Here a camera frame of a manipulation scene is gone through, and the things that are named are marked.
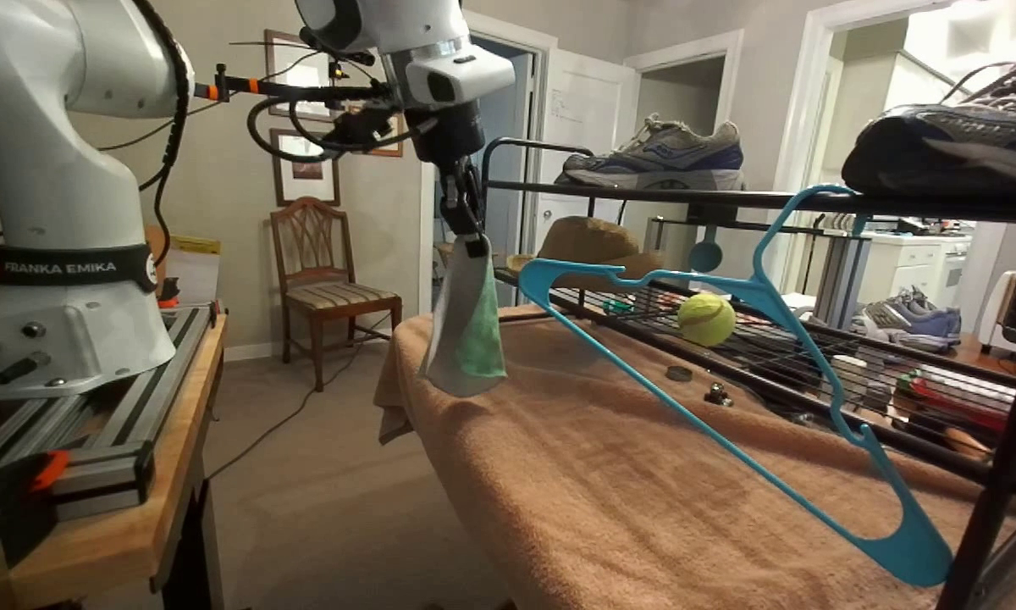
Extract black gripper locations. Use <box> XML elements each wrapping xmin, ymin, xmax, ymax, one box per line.
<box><xmin>415</xmin><ymin>98</ymin><xmax>494</xmax><ymax>257</ymax></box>

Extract green cloth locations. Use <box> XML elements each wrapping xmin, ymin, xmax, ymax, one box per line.
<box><xmin>415</xmin><ymin>234</ymin><xmax>510</xmax><ymax>400</ymax></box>

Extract aluminium robot base rails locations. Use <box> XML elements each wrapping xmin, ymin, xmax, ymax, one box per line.
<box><xmin>0</xmin><ymin>300</ymin><xmax>217</xmax><ymax>519</ymax></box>

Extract tan hat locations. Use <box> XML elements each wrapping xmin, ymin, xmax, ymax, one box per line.
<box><xmin>532</xmin><ymin>214</ymin><xmax>669</xmax><ymax>296</ymax></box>

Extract brown wooden chair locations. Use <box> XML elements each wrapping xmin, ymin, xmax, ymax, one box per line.
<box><xmin>263</xmin><ymin>195</ymin><xmax>405</xmax><ymax>397</ymax></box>

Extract dark framed picture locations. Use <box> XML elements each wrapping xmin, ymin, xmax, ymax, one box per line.
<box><xmin>269</xmin><ymin>124</ymin><xmax>344</xmax><ymax>210</ymax></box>

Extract grey and blue sneaker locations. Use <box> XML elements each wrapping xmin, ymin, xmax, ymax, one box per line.
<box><xmin>554</xmin><ymin>112</ymin><xmax>748</xmax><ymax>192</ymax></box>

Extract large white framed certificate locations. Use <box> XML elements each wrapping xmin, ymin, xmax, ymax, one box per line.
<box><xmin>260</xmin><ymin>28</ymin><xmax>341</xmax><ymax>124</ymax></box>

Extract yellow tennis ball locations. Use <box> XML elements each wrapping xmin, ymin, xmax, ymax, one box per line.
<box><xmin>675</xmin><ymin>288</ymin><xmax>742</xmax><ymax>350</ymax></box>

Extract tan towel table cover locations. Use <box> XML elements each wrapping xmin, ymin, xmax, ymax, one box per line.
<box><xmin>371</xmin><ymin>300</ymin><xmax>1016</xmax><ymax>610</ymax></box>

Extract teal plastic clothes hanger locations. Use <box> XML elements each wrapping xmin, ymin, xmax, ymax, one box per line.
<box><xmin>516</xmin><ymin>183</ymin><xmax>960</xmax><ymax>589</ymax></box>

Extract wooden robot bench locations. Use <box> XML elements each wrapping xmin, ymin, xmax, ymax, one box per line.
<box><xmin>0</xmin><ymin>300</ymin><xmax>235</xmax><ymax>610</ymax></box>

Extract white and blue sneaker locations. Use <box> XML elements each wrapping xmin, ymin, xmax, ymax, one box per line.
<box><xmin>852</xmin><ymin>281</ymin><xmax>970</xmax><ymax>352</ymax></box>

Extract black and grey sneaker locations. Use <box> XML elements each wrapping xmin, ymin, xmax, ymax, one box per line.
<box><xmin>841</xmin><ymin>39</ymin><xmax>1016</xmax><ymax>210</ymax></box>

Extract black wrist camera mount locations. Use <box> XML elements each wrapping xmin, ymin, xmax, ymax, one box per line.
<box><xmin>300</xmin><ymin>103</ymin><xmax>424</xmax><ymax>160</ymax></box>

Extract black floor cable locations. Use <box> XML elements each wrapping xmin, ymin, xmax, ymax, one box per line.
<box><xmin>203</xmin><ymin>379</ymin><xmax>322</xmax><ymax>484</ymax></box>

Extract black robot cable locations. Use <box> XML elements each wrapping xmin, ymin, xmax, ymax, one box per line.
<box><xmin>131</xmin><ymin>0</ymin><xmax>195</xmax><ymax>240</ymax></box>

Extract black wire shelf rack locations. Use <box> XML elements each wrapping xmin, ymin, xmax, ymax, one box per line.
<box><xmin>478</xmin><ymin>135</ymin><xmax>1016</xmax><ymax>610</ymax></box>

